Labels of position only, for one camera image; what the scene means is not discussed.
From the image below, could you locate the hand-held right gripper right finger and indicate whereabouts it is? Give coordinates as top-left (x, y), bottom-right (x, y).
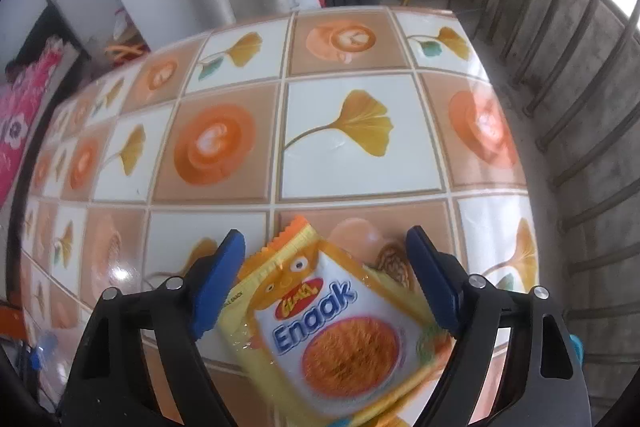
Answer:
top-left (405, 226), bottom-right (593, 427)

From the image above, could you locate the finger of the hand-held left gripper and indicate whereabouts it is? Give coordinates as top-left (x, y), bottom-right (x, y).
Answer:
top-left (15, 332), bottom-right (58, 388)

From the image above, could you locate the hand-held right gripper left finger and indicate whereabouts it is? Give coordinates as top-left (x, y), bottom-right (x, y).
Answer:
top-left (60, 229), bottom-right (247, 427)

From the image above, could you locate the yellow noodle snack packet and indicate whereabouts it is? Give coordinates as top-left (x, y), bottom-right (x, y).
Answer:
top-left (215, 214), bottom-right (458, 427)

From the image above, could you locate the tile-patterned tablecloth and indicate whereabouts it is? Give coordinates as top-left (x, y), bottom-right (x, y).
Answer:
top-left (17, 6), bottom-right (541, 427)

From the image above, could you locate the metal railing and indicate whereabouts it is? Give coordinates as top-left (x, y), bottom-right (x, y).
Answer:
top-left (400, 0), bottom-right (640, 323)

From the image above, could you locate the person in pink floral clothes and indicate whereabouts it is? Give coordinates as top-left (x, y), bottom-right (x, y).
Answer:
top-left (0, 34), bottom-right (63, 202)

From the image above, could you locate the floral cloth bundle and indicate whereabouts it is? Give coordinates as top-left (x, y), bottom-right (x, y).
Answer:
top-left (102, 7), bottom-right (151, 65)

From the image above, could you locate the black headboard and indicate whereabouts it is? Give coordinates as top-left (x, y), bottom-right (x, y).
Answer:
top-left (5, 0), bottom-right (91, 75)

